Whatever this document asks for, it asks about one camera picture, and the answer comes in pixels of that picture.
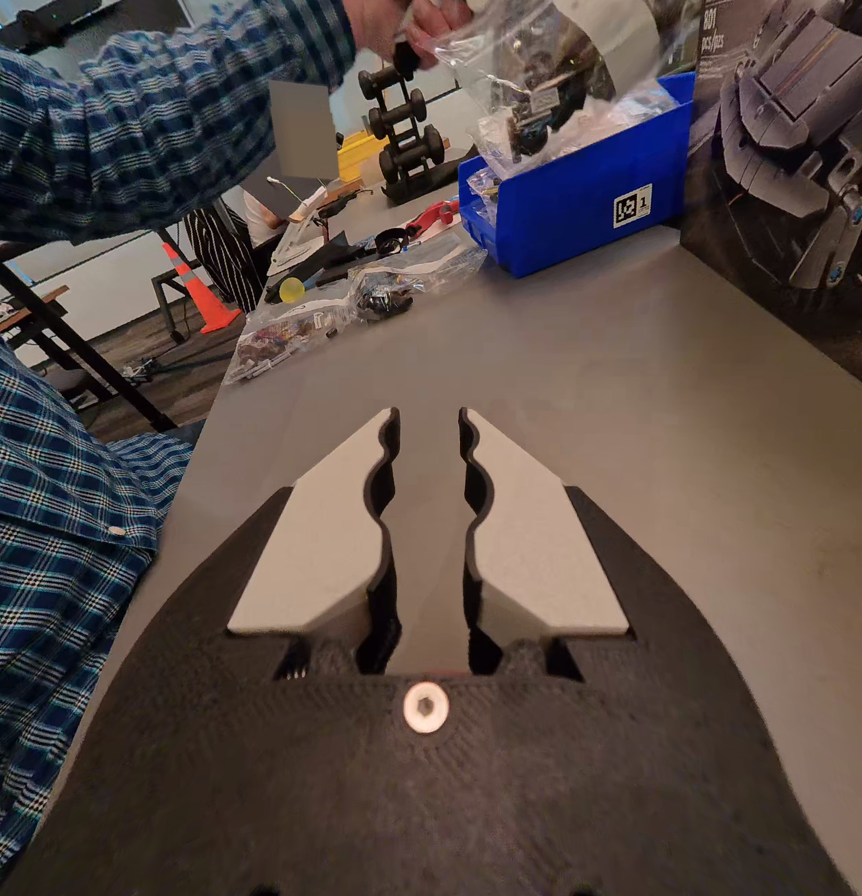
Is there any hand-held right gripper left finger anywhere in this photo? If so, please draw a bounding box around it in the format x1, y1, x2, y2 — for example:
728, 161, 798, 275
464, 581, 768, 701
227, 407, 404, 676

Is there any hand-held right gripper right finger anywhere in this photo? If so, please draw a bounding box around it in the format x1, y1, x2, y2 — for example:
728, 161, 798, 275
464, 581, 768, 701
458, 406, 631, 676

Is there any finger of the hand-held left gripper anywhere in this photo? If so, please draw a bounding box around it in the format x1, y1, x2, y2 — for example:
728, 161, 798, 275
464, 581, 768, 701
563, 0, 661, 78

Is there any clear bag of lego pieces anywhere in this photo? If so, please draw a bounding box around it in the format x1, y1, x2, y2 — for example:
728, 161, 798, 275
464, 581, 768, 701
431, 0, 687, 165
347, 241, 489, 324

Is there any blue plastic bin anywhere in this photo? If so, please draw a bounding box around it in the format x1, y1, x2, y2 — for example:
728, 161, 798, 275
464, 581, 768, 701
458, 70, 696, 280

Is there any person's left forearm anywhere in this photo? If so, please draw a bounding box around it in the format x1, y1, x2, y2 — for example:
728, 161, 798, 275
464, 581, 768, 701
0, 0, 365, 246

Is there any clear lego bag white sheet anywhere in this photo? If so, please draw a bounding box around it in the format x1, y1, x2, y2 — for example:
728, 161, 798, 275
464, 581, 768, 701
224, 297, 358, 386

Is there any dark lego set box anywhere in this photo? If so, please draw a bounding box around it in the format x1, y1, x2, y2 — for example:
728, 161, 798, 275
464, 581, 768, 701
679, 0, 862, 393

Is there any person's left hand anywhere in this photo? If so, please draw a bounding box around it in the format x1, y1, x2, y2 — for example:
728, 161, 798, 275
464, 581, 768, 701
347, 0, 474, 71

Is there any black dumbbell rack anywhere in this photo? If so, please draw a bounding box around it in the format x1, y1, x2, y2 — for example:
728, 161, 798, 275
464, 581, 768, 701
357, 66, 477, 207

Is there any yellow plastic bin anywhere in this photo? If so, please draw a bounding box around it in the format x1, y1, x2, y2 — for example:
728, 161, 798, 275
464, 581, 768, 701
336, 129, 390, 179

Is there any small clear parts bag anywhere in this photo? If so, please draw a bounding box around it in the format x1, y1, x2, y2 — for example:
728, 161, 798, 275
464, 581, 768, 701
466, 157, 523, 218

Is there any red hand tool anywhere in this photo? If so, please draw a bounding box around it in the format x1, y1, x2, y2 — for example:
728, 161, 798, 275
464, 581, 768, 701
403, 198, 461, 235

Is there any white clothes iron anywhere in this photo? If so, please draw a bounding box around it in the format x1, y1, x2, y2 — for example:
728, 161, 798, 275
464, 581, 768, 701
266, 199, 328, 277

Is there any black flat wedge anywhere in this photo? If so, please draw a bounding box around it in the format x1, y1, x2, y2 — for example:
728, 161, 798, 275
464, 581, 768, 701
284, 231, 376, 289

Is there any orange traffic cone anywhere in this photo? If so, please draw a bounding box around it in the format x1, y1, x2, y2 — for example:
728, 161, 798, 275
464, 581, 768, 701
161, 241, 242, 335

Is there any black video bar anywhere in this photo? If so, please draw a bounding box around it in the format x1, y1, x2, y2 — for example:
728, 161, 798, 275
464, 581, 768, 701
0, 0, 187, 53

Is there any black metal table frame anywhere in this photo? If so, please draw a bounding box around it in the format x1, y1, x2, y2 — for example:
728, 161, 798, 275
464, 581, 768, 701
0, 238, 180, 431

